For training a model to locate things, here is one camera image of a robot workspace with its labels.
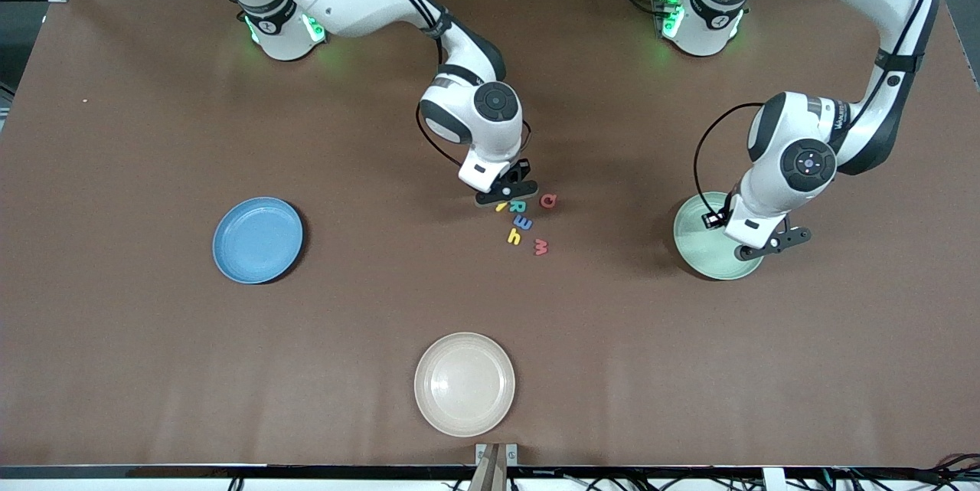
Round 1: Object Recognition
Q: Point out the green plate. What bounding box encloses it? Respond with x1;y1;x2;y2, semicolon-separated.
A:
674;192;766;281

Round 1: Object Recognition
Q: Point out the beige plate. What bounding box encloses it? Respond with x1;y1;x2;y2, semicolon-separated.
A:
414;332;516;438

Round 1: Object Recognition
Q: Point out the blue plate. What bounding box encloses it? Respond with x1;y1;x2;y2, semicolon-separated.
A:
212;197;305;285

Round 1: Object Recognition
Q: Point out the brown table mat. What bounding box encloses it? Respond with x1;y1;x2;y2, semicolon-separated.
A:
0;0;980;469

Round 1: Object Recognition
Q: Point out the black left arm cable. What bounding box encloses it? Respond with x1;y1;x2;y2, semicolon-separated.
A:
693;102;765;222

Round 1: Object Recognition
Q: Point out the metal table edge bracket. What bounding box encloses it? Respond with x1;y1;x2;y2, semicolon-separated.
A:
475;442;519;467

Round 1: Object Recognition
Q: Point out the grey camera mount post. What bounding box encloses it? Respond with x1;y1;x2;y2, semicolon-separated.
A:
467;444;509;491

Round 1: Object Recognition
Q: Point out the black cable bundle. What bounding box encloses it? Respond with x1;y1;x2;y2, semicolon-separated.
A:
819;451;980;491

